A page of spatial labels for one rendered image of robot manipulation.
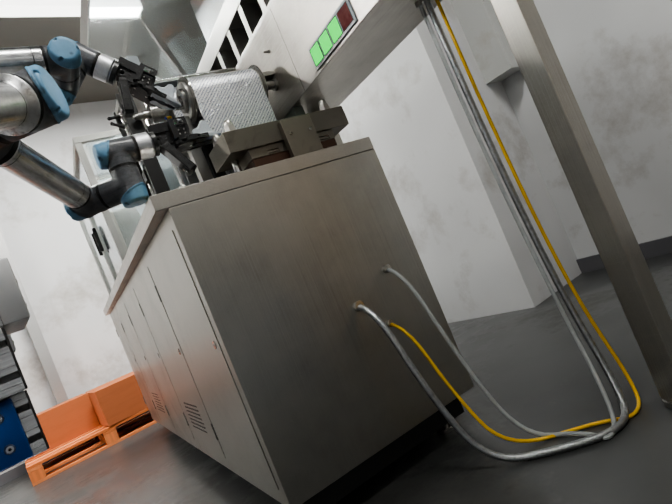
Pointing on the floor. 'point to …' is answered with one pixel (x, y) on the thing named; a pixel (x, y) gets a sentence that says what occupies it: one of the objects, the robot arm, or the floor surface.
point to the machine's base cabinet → (290, 331)
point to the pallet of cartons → (88, 425)
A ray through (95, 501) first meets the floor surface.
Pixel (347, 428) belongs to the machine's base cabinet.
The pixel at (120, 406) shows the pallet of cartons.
